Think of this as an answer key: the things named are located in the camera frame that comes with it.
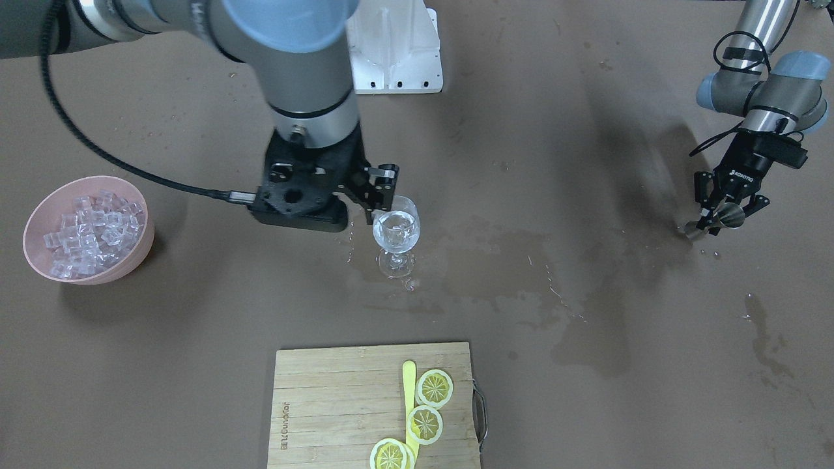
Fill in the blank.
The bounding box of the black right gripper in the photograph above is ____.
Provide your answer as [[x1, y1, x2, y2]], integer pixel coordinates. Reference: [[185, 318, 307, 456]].
[[248, 126, 400, 233]]

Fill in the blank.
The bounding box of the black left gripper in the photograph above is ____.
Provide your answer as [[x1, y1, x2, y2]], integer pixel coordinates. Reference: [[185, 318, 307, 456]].
[[694, 130, 808, 231]]

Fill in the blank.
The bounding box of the steel double jigger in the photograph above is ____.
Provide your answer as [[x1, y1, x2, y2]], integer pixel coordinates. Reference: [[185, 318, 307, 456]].
[[683, 202, 747, 240]]

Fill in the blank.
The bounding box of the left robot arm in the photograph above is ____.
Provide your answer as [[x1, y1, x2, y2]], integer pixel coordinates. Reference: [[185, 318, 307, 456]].
[[684, 1, 831, 238]]

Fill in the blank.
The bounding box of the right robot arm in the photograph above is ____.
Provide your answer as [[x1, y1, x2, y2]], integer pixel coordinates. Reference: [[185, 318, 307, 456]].
[[2, 1, 351, 244]]

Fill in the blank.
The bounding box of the clear wine glass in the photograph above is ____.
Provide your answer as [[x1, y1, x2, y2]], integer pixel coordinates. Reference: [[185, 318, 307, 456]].
[[372, 195, 421, 278]]

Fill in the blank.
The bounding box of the pink bowl of ice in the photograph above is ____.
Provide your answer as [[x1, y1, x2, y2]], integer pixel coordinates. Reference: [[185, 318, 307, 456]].
[[23, 175, 155, 285]]

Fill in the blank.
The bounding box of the yellow plastic knife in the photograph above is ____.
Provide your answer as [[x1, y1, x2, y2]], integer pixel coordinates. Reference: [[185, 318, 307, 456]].
[[401, 360, 420, 468]]

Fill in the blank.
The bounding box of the wooden cutting board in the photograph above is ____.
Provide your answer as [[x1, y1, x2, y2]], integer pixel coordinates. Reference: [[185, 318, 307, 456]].
[[266, 342, 483, 468]]

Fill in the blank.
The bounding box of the lemon slice middle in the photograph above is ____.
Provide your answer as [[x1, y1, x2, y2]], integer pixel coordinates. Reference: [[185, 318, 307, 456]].
[[406, 406, 444, 446]]

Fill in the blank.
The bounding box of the lemon slice far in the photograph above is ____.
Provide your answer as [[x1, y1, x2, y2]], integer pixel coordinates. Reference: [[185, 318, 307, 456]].
[[367, 438, 416, 469]]

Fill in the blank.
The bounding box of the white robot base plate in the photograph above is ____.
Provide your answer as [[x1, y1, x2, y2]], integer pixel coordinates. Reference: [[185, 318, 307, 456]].
[[346, 1, 444, 94]]

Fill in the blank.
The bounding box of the lemon slice near handle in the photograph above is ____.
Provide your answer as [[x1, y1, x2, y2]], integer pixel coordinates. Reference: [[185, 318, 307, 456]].
[[415, 369, 455, 410]]

